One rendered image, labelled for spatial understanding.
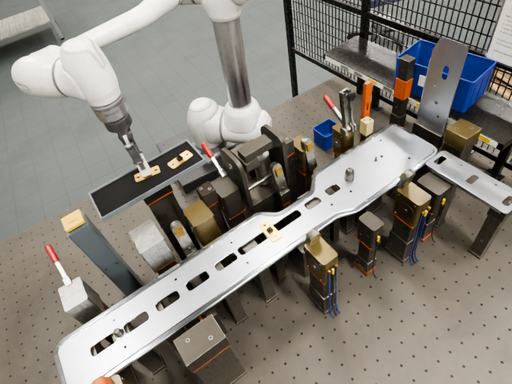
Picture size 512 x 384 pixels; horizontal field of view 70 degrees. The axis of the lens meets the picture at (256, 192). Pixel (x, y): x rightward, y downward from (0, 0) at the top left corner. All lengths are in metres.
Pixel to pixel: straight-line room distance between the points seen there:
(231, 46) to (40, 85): 0.67
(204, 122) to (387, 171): 0.82
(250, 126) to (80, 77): 0.82
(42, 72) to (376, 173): 1.04
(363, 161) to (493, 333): 0.68
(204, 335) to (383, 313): 0.64
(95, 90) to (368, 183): 0.87
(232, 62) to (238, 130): 0.32
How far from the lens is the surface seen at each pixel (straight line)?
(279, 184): 1.26
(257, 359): 1.34
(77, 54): 0.99
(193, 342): 1.04
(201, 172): 1.77
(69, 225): 1.25
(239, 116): 1.60
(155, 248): 1.14
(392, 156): 1.39
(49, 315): 1.73
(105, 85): 1.02
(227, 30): 1.43
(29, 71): 1.12
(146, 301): 1.17
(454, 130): 1.44
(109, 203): 1.23
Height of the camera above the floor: 1.97
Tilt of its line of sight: 48 degrees down
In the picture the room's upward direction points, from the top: 14 degrees counter-clockwise
